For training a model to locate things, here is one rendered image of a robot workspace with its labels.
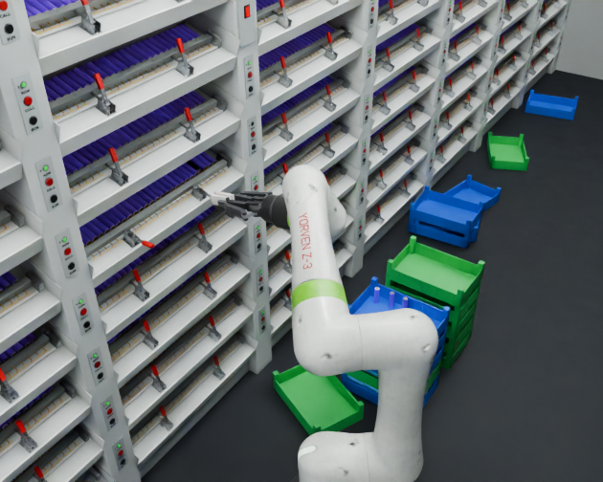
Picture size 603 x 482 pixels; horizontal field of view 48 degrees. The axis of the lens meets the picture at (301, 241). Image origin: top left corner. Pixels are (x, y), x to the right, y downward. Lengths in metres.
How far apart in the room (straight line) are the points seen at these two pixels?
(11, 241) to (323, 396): 1.38
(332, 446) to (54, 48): 1.05
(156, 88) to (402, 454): 1.04
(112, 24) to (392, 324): 0.88
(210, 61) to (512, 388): 1.63
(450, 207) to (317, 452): 2.05
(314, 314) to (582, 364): 1.71
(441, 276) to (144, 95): 1.38
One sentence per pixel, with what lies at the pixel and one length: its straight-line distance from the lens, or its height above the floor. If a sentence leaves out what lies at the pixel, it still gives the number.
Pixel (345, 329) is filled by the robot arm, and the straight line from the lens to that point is 1.32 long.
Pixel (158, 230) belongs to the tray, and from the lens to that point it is 1.88.
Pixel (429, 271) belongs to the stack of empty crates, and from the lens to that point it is 2.63.
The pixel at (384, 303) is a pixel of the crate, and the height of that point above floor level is 0.32.
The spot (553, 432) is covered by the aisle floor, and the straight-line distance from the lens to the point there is 2.62.
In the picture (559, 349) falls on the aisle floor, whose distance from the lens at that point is 2.92.
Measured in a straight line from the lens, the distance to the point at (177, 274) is 2.01.
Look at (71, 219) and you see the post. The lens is 1.64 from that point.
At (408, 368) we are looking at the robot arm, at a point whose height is 0.96.
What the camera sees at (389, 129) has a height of 0.56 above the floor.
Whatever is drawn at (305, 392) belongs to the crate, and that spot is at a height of 0.00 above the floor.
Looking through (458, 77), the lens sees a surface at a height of 0.54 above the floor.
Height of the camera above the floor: 1.95
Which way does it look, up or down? 36 degrees down
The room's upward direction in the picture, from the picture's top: straight up
